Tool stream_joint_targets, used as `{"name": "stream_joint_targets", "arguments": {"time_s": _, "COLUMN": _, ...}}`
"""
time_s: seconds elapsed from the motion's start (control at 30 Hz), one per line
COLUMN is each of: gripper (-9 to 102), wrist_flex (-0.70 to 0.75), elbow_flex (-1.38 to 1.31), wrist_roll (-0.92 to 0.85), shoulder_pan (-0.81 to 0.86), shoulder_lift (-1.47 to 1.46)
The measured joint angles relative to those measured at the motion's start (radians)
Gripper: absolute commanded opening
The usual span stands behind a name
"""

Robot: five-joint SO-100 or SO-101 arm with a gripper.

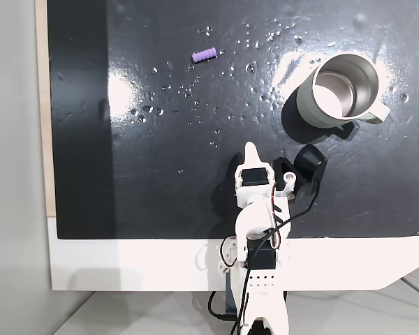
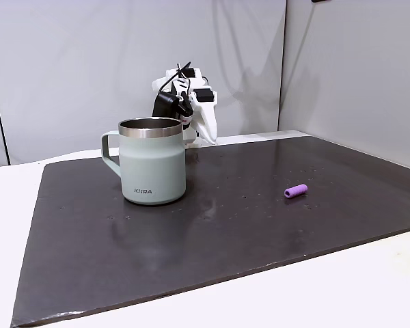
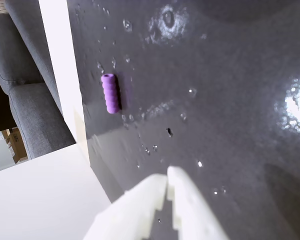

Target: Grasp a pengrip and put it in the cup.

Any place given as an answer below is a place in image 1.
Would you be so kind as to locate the purple ribbed pen grip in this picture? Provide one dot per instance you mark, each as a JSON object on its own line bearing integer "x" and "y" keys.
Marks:
{"x": 204, "y": 55}

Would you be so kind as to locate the pale green steel mug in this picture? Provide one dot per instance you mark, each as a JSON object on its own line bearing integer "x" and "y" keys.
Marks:
{"x": 308, "y": 101}

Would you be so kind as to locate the white base board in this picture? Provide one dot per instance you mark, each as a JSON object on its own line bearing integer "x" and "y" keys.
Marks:
{"x": 125, "y": 265}

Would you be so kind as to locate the light wooden board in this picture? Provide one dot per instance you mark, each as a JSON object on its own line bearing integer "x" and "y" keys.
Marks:
{"x": 42, "y": 104}

